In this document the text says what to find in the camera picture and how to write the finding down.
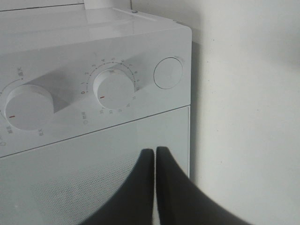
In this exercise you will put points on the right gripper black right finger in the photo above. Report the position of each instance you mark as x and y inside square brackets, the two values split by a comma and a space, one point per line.
[181, 202]

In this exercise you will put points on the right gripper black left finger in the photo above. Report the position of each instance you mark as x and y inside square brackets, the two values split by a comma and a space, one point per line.
[132, 204]

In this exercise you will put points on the white microwave door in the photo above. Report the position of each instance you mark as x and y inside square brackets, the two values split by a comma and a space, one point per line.
[65, 182]

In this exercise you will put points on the round door release button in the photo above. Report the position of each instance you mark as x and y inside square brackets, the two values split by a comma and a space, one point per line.
[168, 73]

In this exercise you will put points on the lower white timer knob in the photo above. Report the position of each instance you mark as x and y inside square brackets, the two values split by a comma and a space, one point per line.
[113, 89]

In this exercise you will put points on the upper white power knob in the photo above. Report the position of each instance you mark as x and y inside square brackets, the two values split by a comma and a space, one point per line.
[29, 107]

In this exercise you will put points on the white microwave oven body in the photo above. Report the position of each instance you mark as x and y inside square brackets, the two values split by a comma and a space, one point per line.
[63, 52]

